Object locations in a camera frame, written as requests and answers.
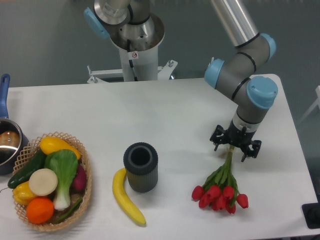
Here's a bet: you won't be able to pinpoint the white object at right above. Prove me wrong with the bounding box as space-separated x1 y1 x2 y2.
298 85 320 124

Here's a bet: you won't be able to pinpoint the black device at edge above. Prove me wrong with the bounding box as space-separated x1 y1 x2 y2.
301 202 320 229

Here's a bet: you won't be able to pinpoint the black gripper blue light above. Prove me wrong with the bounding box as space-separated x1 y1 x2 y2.
209 124 262 162

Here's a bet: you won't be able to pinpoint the dark green cucumber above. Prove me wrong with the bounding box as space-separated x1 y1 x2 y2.
7 149 47 189

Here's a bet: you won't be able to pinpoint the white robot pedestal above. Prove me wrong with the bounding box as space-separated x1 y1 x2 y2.
111 41 162 82

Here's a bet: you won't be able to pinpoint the orange fruit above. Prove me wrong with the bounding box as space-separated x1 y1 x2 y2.
26 197 55 224

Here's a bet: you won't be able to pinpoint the green bok choy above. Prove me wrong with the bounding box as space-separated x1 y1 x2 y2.
44 149 78 211

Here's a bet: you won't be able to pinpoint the beige round disc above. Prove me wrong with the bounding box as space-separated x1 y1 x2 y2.
28 168 58 197

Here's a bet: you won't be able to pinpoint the dark grey ribbed vase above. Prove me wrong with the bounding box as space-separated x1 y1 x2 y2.
123 142 159 193

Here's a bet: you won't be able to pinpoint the purple red onion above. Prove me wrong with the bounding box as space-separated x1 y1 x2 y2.
71 164 87 191

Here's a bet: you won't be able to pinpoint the yellow bell pepper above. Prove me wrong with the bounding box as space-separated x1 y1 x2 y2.
12 181 38 206

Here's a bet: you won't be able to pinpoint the yellow banana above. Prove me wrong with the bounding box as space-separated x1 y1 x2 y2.
112 168 147 226

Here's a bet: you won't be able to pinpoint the yellow squash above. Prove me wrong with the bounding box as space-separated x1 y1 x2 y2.
39 136 81 160

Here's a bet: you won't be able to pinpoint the woven wicker basket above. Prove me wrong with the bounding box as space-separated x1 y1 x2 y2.
13 131 92 232

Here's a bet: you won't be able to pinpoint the blue handled saucepan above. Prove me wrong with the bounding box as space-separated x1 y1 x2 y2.
0 73 29 176

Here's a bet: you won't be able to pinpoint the green bean pod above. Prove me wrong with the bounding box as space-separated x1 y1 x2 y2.
53 198 83 224

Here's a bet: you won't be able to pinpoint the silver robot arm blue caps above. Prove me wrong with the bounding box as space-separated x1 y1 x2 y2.
83 0 278 158

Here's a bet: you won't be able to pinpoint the red tulip bouquet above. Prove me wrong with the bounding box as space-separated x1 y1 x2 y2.
191 145 249 214

